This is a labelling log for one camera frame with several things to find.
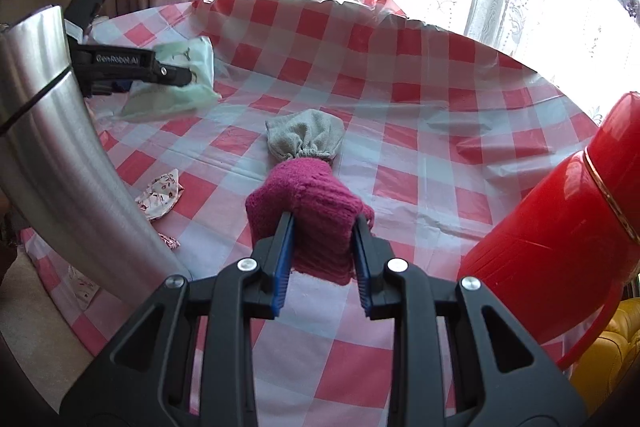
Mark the stainless steel thermos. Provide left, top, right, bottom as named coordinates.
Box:
left=1, top=5, right=191, bottom=305

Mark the red floral white cloth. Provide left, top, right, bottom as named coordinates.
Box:
left=134, top=169, right=183, bottom=221

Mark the yellow leather sofa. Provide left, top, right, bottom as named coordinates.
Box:
left=570, top=298, right=640, bottom=415

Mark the beige upholstered stool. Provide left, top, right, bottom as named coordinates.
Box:
left=1, top=254, right=92, bottom=411

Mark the grey drawstring pouch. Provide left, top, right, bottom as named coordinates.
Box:
left=266, top=109, right=345, bottom=162

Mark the red plastic jug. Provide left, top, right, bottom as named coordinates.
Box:
left=458, top=92, right=639, bottom=369

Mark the magenta knitted sock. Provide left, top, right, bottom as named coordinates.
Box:
left=245, top=158, right=374, bottom=286

